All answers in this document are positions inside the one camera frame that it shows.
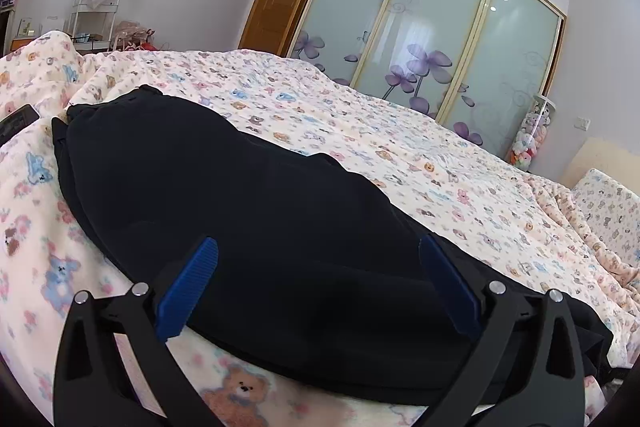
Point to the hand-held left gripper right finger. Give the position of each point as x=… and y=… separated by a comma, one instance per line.
x=450, y=282

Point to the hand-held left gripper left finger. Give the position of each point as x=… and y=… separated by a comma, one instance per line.
x=192, y=279

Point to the black pants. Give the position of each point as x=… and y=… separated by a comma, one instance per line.
x=250, y=207

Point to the clear tube of plush toys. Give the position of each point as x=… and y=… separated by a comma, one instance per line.
x=532, y=134

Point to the bear print pillow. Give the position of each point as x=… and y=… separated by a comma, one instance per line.
x=607, y=212

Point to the bear print blanket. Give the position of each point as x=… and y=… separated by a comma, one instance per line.
x=360, y=112

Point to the beige headboard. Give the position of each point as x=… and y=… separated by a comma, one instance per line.
x=605, y=157

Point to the black flat device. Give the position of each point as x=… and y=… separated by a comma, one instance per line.
x=17, y=119

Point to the pile of pink bags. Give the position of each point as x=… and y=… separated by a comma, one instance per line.
x=135, y=37

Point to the sliding door wardrobe with flowers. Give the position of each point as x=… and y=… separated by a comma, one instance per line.
x=440, y=12

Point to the wooden door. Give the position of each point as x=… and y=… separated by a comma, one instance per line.
x=280, y=2

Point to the orange side table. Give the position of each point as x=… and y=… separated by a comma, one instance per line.
x=22, y=43

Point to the white wall socket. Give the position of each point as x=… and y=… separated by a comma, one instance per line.
x=582, y=123

